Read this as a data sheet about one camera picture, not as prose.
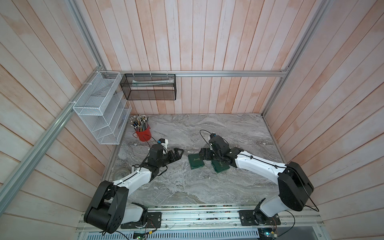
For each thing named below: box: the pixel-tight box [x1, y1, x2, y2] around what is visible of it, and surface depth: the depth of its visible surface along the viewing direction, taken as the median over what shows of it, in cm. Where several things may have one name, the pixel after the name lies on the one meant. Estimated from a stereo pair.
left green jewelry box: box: [188, 153, 205, 170], surface depth 92 cm
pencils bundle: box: [129, 115, 150, 132], surface depth 96 cm
